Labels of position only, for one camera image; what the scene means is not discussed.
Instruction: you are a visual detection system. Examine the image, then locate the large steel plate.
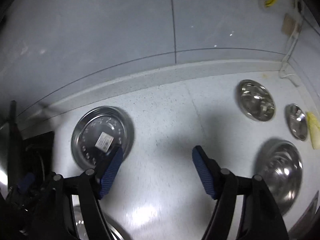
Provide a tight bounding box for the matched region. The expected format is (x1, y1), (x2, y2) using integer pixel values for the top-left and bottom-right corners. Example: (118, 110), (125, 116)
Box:
(73, 205), (131, 239)

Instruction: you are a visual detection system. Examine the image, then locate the small steel plate with label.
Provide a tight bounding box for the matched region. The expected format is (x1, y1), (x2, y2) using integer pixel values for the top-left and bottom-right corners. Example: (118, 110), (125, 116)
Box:
(71, 106), (135, 170)

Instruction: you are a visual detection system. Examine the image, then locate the black glass cooktop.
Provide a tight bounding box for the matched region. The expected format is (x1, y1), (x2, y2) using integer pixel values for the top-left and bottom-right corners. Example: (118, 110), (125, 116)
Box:
(22, 131), (55, 181)

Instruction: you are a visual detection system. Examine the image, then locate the large steel bowl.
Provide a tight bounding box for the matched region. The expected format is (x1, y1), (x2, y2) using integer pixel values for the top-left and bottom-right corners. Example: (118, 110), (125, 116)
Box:
(253, 138), (303, 215)

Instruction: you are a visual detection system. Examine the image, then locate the steel bowl medium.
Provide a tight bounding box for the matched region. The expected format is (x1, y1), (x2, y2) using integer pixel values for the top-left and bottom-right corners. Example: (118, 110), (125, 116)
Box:
(235, 79), (276, 122)

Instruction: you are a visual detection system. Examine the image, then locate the steel sink edge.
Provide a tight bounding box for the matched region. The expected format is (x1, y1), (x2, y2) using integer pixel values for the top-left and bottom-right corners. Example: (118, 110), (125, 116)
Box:
(289, 191), (319, 239)

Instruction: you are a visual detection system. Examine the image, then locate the small steel bowl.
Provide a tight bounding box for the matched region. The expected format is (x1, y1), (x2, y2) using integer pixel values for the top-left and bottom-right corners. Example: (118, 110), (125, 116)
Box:
(285, 103), (308, 141)

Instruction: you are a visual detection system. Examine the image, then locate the yellow cloth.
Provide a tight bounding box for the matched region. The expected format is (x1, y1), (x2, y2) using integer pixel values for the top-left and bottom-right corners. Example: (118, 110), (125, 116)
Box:
(306, 112), (320, 150)

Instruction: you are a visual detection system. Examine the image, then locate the white cable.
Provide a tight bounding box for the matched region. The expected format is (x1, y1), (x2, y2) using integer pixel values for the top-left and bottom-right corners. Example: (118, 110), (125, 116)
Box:
(278, 0), (304, 87)

